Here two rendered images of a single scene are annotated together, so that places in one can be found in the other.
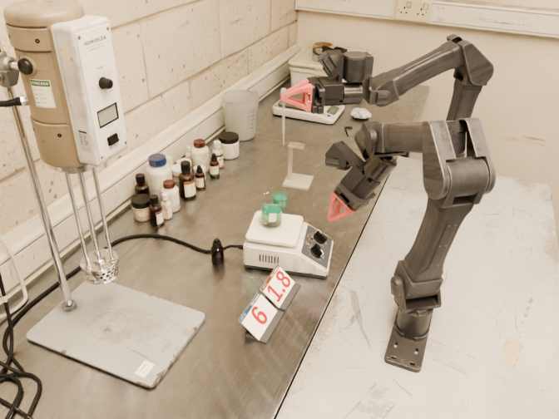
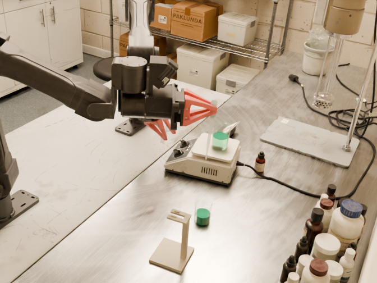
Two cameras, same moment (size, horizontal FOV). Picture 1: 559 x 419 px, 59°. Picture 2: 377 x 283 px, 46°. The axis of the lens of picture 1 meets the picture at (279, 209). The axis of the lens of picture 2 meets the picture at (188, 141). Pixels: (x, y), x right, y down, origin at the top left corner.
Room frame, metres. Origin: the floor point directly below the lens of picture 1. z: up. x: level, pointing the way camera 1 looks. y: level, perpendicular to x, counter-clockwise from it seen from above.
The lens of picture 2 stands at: (2.05, 0.04, 1.65)
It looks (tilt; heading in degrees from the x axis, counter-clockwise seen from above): 31 degrees down; 186
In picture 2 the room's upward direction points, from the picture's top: 4 degrees clockwise
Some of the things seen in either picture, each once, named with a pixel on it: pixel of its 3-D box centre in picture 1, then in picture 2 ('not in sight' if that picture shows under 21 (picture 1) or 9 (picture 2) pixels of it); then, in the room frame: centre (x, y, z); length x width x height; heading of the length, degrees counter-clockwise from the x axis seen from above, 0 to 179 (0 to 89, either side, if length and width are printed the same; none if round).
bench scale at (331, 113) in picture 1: (309, 106); not in sight; (1.90, -0.11, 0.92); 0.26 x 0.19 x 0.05; 70
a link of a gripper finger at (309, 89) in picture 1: (298, 95); (195, 109); (1.20, -0.04, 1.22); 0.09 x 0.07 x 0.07; 100
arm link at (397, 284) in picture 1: (415, 291); not in sight; (0.72, -0.27, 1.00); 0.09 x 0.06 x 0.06; 104
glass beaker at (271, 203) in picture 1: (270, 210); (221, 137); (0.97, 0.02, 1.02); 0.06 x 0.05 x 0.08; 35
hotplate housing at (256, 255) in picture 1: (285, 244); (206, 157); (0.95, -0.02, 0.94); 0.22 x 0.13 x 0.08; 80
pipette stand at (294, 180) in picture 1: (299, 164); (173, 235); (1.32, -0.06, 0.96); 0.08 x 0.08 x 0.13; 76
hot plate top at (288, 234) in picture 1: (275, 228); (216, 146); (0.95, 0.01, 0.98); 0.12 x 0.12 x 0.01; 80
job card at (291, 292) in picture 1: (280, 287); not in sight; (0.82, -0.01, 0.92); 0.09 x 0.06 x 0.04; 157
